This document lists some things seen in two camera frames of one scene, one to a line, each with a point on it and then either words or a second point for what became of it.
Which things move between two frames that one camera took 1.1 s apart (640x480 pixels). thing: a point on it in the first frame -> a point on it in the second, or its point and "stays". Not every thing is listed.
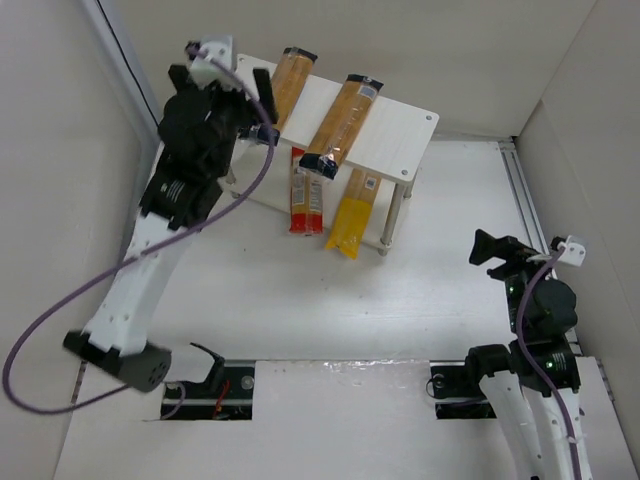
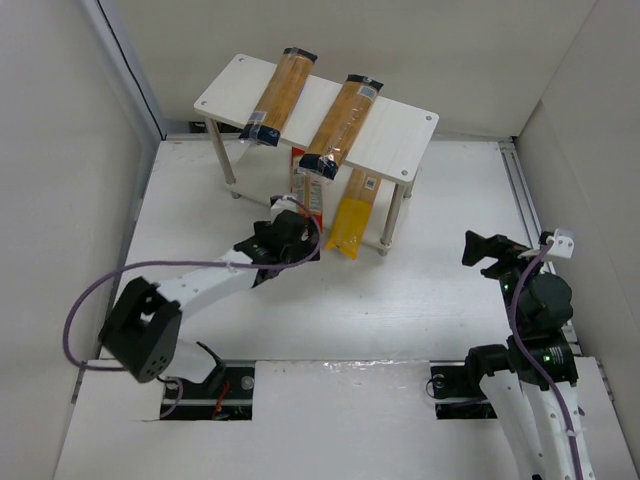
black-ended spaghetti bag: x=288 y=78 stays
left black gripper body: x=220 y=93 -> x=304 y=235
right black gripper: x=513 y=261 stays
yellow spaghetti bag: x=349 y=228 stays
